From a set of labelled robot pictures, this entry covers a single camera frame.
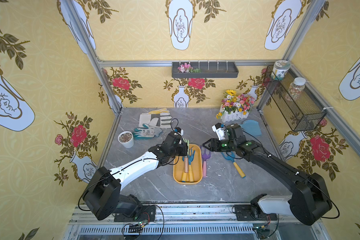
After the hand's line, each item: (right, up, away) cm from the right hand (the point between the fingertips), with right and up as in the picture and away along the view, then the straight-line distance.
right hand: (208, 142), depth 82 cm
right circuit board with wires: (+22, -40, -11) cm, 46 cm away
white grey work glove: (-30, +12, +30) cm, 44 cm away
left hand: (-14, -2, +3) cm, 14 cm away
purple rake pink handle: (0, -11, +12) cm, 16 cm away
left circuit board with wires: (-36, -38, -12) cm, 54 cm away
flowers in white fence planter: (+21, +21, +19) cm, 35 cm away
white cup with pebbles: (-50, +1, +13) cm, 52 cm away
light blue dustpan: (+37, +7, +28) cm, 47 cm away
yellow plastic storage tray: (-6, -14, +10) cm, 18 cm away
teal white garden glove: (-40, +4, +24) cm, 47 cm away
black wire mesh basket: (+51, +16, -2) cm, 54 cm away
